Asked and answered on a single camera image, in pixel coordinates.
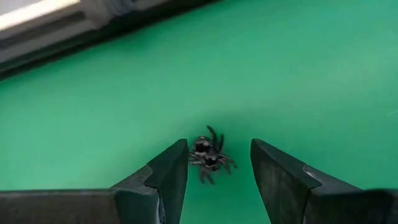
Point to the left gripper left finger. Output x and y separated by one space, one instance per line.
161 193

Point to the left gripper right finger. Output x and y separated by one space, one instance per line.
286 193

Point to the black plastic spider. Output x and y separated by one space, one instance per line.
210 155

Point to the black aluminium table frame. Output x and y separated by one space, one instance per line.
93 39

